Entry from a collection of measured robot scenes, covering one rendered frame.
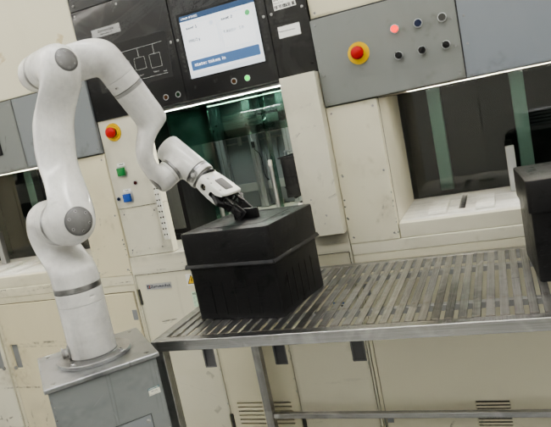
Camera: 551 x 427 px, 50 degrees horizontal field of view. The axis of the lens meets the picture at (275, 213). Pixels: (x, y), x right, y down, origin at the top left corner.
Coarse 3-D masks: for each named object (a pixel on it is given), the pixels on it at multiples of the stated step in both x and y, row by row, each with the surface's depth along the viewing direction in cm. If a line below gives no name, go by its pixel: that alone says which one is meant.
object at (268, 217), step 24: (264, 216) 167; (288, 216) 163; (312, 216) 176; (192, 240) 164; (216, 240) 160; (240, 240) 156; (264, 240) 153; (288, 240) 161; (192, 264) 166; (216, 264) 162; (240, 264) 158
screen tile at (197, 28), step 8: (192, 24) 202; (200, 24) 201; (208, 24) 200; (192, 32) 203; (200, 32) 202; (208, 32) 201; (216, 32) 200; (208, 40) 201; (216, 40) 200; (192, 48) 204; (200, 48) 203; (208, 48) 202; (216, 48) 201; (192, 56) 204
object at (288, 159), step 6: (288, 150) 264; (288, 156) 255; (282, 162) 256; (288, 162) 255; (294, 162) 254; (282, 168) 257; (288, 168) 256; (294, 168) 255; (288, 174) 256; (294, 174) 255; (288, 180) 257; (294, 180) 256; (288, 186) 258; (294, 186) 257; (288, 192) 258; (294, 192) 257; (300, 192) 256
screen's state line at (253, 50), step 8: (240, 48) 198; (248, 48) 197; (256, 48) 196; (216, 56) 201; (224, 56) 200; (232, 56) 199; (240, 56) 199; (248, 56) 198; (192, 64) 205; (200, 64) 204; (208, 64) 203; (216, 64) 202
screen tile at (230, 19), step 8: (224, 16) 198; (232, 16) 197; (240, 16) 196; (248, 16) 195; (224, 24) 198; (232, 24) 197; (248, 24) 195; (240, 32) 197; (248, 32) 196; (256, 32) 195; (224, 40) 199; (232, 40) 198; (240, 40) 197; (248, 40) 196; (256, 40) 196
